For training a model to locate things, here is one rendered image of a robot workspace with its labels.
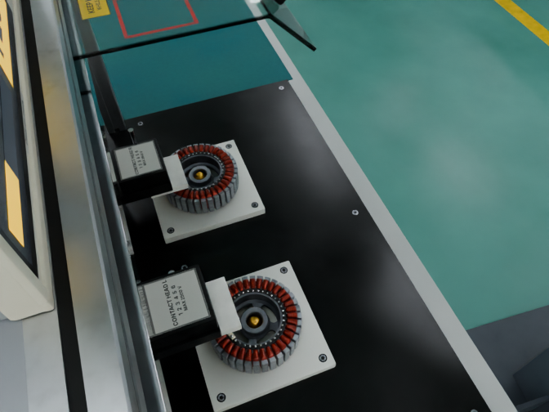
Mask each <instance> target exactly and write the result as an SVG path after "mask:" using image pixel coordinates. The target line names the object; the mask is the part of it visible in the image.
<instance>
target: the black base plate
mask: <svg viewBox="0 0 549 412"><path fill-rule="evenodd" d="M124 123H125V126H126V130H122V131H120V130H119V128H117V129H114V130H115V132H113V133H108V131H107V128H106V126H105V125H103V126H104V130H105V135H106V139H107V142H108V147H109V152H110V156H111V159H112V160H113V158H112V154H111V150H113V149H116V148H119V147H123V146H129V145H132V141H131V138H130V136H129V133H128V129H129V128H133V129H134V132H135V134H136V139H137V141H138V142H142V141H148V140H151V139H154V138H156V139H157V142H158V146H159V148H160V150H161V153H162V156H163V158H165V157H168V156H171V154H173V153H176V151H177V150H181V148H183V147H185V148H187V146H190V145H192V147H193V144H198V146H199V144H204V145H206V144H210V145H216V144H220V143H223V142H226V141H232V140H234V143H235V144H236V146H237V148H238V150H239V153H240V155H241V157H242V159H243V162H244V164H245V166H246V168H247V170H248V173H249V175H250V177H251V179H252V182H253V184H254V186H255V187H256V189H257V193H258V194H259V196H260V198H261V202H262V203H263V205H264V207H265V211H266V213H264V214H261V215H258V216H255V217H250V218H248V219H245V220H242V221H240V222H235V223H232V224H229V225H226V226H222V227H219V228H216V229H213V230H210V231H206V232H203V233H200V234H197V235H192V236H190V237H187V238H184V239H182V240H177V241H174V242H171V243H168V244H166V243H165V240H164V238H163V233H162V229H161V226H160V223H159V220H158V215H157V213H156V209H155V206H154V201H153V199H152V198H151V197H149V198H146V199H141V200H137V201H135V202H131V203H129V204H124V205H123V211H124V214H125V218H126V221H127V228H128V231H129V235H130V238H131V242H132V248H133V252H134V255H135V259H136V265H137V269H138V272H139V276H140V280H141V282H144V281H147V280H151V279H153V278H157V277H160V276H162V275H166V274H168V272H169V271H179V270H181V269H185V268H187V267H190V266H194V265H199V267H200V270H201V272H202V274H203V278H204V281H205V283H207V282H209V281H212V280H216V279H219V278H221V277H225V282H226V281H229V280H233V279H236V278H239V277H241V276H244V275H247V274H250V273H253V272H255V271H259V270H262V269H265V268H267V267H270V266H274V265H277V264H280V263H282V262H286V261H289V262H290V264H291V266H292V269H293V271H294V273H295V275H296V277H297V280H298V282H299V284H300V286H301V289H302V291H303V293H304V294H305V296H306V300H307V302H308V303H309V305H310V309H311V310H312V312H313V314H314V316H315V319H316V321H317V323H318V325H319V328H320V330H321V332H322V334H323V336H324V339H325V341H326V343H327V344H328V348H329V350H330V352H331V353H332V355H333V359H334V360H335V362H336V365H335V367H334V368H331V369H328V370H326V371H324V372H322V373H319V374H316V375H313V376H311V377H309V378H305V379H303V380H301V381H299V382H296V383H293V384H291V385H288V386H286V387H283V388H280V389H279V390H276V391H273V392H270V393H268V394H265V395H264V396H260V397H258V398H256V399H253V400H251V401H248V402H245V403H243V404H241V405H237V406H235V407H233V408H230V409H228V410H225V411H222V412H492V411H491V410H490V408H489V407H488V405H487V404H486V402H485V400H484V398H483V397H482V396H481V394H480V392H479V390H478V389H477V387H476V385H475V384H474V383H473V381H472V379H471V377H470V375H469V374H468V373H467V371H466V369H465V368H464V366H463V364H462V362H461V361H460V360H459V358H458V356H457V354H456V353H455V351H454V350H453V348H452V347H451V345H450V343H449V341H448V340H447V338H446V337H445V336H444V333H443V332H442V330H441V329H440V327H439V326H438V324H437V322H436V321H435V318H434V317H433V315H432V314H431V312H430V311H429V309H428V307H427V306H426V304H425V303H424V301H423V300H422V297H421V296H420V294H419V293H418V291H417V290H416V288H415V286H414V285H413V283H412V281H411V280H410V279H409V277H408V275H407V273H406V272H405V270H404V268H403V267H402V265H401V264H400V262H399V260H398V258H397V257H396V256H395V254H394V252H393V251H392V249H391V247H390V245H389V244H388V243H387V241H386V239H385V237H384V236H383V234H382V233H381V231H380V230H379V228H378V226H377V224H376V222H375V221H374V220H373V218H372V216H371V215H370V213H369V211H368V210H367V208H366V207H365V205H364V203H363V201H362V200H361V198H360V197H359V195H358V194H357V192H356V190H355V188H354V187H353V186H352V184H351V183H350V180H349V179H348V177H347V175H346V174H345V173H344V171H343V169H342V168H341V165H340V164H339V163H338V162H337V159H336V158H335V156H334V154H333V153H332V151H331V150H330V148H329V147H328V144H327V143H326V141H325V140H324V138H323V137H322V135H321V133H320V132H319V130H318V128H317V127H316V126H315V123H314V122H313V120H312V119H311V117H310V116H309V114H308V112H307V111H306V109H305V107H304V105H303V104H302V103H301V101H300V99H299V97H298V96H297V94H296V93H295V91H294V90H293V88H292V86H291V84H290V83H289V81H288V80H287V79H286V80H283V81H279V82H276V83H270V84H266V85H263V86H260V87H254V88H250V89H247V90H243V91H240V92H234V93H231V94H227V95H224V96H218V97H214V98H211V99H207V100H204V101H198V102H195V103H191V104H188V105H182V106H178V107H175V108H171V109H168V110H162V111H159V112H155V113H151V114H145V115H142V116H138V117H135V118H131V119H125V120H124ZM193 148H194V147H193ZM159 361H160V365H161V368H162V371H163V378H164V382H165V385H166V389H167V394H168V399H169V402H170V406H171V409H172V412H214V410H213V407H212V402H211V399H210V396H209V393H208V388H207V385H206V382H205V379H204V376H203V371H202V368H201V365H200V362H199V357H198V354H197V351H196V348H195V347H192V348H190V349H187V350H184V351H182V352H178V353H176V354H173V355H170V356H167V357H164V358H162V359H160V360H159Z"/></svg>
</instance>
